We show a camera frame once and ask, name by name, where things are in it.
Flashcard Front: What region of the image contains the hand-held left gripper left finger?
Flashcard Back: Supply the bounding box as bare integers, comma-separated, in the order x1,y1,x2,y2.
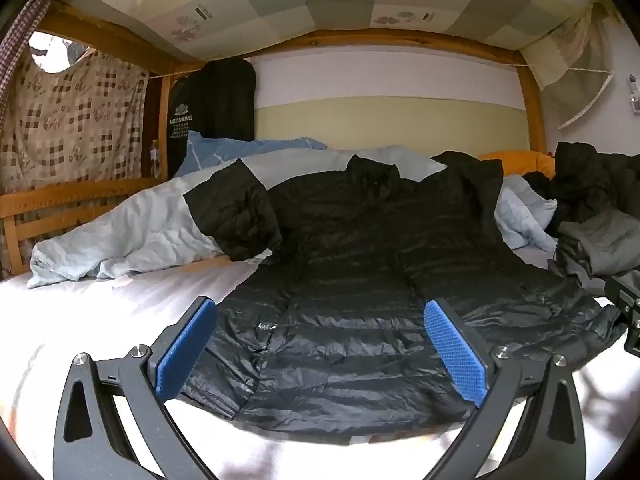
52,296,218,480

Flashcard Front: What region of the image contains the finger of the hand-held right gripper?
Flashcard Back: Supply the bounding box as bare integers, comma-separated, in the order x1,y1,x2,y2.
602,272,640,356

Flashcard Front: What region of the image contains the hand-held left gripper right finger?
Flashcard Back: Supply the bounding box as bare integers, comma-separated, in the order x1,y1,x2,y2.
422,297,587,480

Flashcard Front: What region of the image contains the black puffer jacket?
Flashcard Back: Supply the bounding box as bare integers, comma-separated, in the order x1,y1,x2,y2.
182,152,628,433

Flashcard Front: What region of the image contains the grey garment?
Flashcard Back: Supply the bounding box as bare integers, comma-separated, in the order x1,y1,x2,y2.
547,207,640,306

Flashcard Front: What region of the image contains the black fleece garment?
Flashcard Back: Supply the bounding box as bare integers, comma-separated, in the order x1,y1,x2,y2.
522,141,640,238

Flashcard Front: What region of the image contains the light blue duvet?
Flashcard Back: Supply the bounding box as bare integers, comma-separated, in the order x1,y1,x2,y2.
27,146,558,288

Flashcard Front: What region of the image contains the orange pillow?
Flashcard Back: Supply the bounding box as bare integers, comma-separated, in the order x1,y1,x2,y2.
480,150,557,180

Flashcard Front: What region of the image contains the blue pillow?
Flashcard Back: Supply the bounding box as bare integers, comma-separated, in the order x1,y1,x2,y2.
175,130,328,178

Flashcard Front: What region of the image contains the black hanging garment bag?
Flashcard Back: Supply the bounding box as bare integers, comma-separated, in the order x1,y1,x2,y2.
167,58,257,178

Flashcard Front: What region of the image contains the brown checkered curtain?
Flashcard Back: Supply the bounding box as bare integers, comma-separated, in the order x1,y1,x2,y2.
0,47,151,281

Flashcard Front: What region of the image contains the purple plaid cloth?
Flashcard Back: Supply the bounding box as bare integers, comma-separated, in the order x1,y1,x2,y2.
0,0,83,106

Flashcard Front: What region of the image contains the white string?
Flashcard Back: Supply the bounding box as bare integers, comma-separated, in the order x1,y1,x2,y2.
147,62,203,81

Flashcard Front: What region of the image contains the wooden bed frame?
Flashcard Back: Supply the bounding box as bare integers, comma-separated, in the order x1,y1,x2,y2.
0,0,548,281

